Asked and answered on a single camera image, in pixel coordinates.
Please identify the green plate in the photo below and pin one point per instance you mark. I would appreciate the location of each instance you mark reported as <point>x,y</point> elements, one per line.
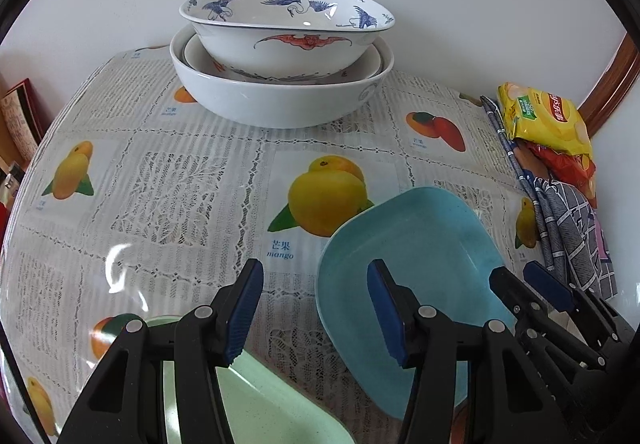
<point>270,404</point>

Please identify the orange snack bag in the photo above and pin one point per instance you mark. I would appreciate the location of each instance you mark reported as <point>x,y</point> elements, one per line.
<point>570,169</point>

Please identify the fruit print tablecloth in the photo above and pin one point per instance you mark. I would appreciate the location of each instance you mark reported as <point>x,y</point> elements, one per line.
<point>175,204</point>

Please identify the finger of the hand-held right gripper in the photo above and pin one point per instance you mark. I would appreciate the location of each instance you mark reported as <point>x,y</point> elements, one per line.
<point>547,284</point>
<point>510,289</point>

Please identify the wooden door frame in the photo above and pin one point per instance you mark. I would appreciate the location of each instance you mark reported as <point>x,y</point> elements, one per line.
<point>615,84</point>

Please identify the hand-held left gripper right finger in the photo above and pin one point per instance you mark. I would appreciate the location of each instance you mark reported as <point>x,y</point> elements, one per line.
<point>387,316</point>

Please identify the blue plate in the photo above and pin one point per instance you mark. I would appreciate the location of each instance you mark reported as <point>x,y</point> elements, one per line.
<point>425,234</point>

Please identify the grey checked cloth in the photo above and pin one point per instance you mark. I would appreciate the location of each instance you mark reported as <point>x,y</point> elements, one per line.
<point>575,224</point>

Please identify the yellow chips bag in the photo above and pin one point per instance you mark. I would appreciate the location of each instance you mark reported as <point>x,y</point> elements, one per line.
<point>545,119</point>

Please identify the red rimmed bowl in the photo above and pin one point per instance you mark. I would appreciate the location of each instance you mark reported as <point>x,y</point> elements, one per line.
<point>197,57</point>

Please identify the crane pattern bowl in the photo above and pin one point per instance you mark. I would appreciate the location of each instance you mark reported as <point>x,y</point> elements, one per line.
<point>280,54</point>

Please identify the large white bowl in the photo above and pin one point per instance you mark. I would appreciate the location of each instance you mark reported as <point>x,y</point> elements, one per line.
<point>270,104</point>

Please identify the greeting card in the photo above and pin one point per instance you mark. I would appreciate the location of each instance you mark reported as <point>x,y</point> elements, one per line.
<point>20,119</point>

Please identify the pink packet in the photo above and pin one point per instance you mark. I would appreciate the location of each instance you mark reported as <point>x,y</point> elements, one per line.
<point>602,239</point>

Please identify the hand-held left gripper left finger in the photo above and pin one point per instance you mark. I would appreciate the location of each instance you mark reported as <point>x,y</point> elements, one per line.
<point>242,311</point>

